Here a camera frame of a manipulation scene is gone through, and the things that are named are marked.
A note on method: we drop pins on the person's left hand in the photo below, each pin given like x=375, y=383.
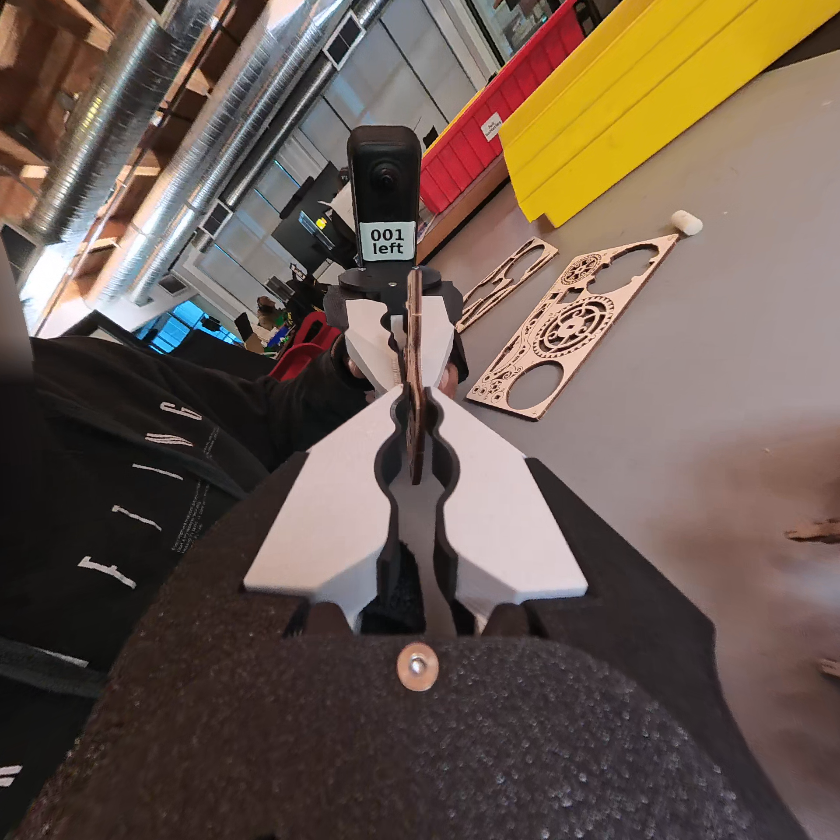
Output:
x=448, y=380

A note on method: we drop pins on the row of red bins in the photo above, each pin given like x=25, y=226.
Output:
x=472, y=151

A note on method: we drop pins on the wooden cutout puzzle sheet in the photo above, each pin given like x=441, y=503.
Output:
x=518, y=262

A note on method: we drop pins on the silver ventilation duct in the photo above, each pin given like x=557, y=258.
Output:
x=249, y=131
x=118, y=98

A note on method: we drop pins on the wooden sheet with large gear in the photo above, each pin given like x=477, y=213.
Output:
x=518, y=367

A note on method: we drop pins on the person's left forearm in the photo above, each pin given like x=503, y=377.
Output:
x=295, y=413

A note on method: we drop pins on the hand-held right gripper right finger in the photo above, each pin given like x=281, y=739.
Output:
x=512, y=525

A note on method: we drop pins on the nested yellow plastic bins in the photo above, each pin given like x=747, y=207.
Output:
x=623, y=131

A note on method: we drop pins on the small white peg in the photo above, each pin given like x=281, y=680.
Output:
x=687, y=223

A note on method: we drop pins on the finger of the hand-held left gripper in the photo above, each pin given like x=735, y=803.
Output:
x=436, y=334
x=371, y=334

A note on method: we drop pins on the wooden ornate bracket piece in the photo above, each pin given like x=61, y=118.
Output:
x=814, y=531

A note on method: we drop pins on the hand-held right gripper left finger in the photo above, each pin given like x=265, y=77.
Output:
x=328, y=518

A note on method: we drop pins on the wooden gear clock assembly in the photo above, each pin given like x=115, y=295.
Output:
x=415, y=367

